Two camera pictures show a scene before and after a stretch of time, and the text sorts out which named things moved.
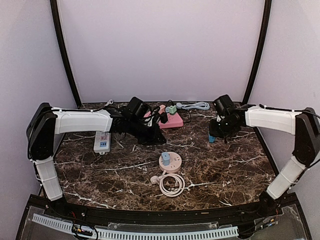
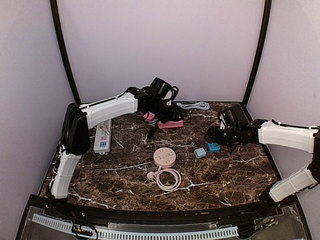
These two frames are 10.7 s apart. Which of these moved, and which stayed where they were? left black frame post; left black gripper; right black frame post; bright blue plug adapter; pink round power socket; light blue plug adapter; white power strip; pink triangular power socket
Moved: light blue plug adapter; bright blue plug adapter; pink round power socket; left black gripper
Stayed: white power strip; pink triangular power socket; right black frame post; left black frame post
